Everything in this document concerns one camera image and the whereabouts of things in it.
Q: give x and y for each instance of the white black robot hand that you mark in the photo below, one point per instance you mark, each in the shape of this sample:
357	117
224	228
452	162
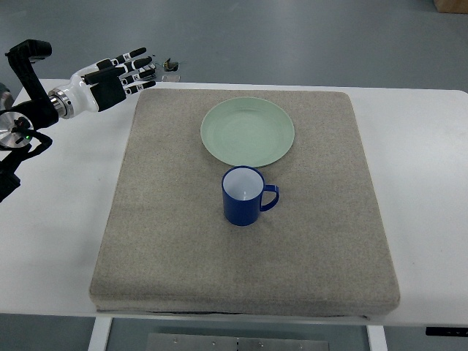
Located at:
98	87

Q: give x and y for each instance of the blue mug white inside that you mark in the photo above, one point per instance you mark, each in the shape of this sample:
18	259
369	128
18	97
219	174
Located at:
245	195

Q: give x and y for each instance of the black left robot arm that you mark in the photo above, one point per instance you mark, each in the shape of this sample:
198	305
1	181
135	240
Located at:
21	124

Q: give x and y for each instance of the light green plate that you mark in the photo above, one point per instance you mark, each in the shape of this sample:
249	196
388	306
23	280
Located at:
247	131

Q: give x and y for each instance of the small white black device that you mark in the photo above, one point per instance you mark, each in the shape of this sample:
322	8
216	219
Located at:
148	72

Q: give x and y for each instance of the small clear plastic piece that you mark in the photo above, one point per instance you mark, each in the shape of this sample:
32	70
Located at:
171	78

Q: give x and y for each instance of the small dark debris on floor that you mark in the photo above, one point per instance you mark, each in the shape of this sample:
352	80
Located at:
170	66

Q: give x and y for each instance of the beige fabric mat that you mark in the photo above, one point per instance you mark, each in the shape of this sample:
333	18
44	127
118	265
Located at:
308	242

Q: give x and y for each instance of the cardboard box corner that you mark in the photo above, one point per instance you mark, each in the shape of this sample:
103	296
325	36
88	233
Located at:
452	6

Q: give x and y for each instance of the black table control panel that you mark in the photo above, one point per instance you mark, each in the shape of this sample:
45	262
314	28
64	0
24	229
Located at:
447	331

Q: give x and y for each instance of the white table leg frame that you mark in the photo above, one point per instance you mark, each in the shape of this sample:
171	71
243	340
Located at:
100	334

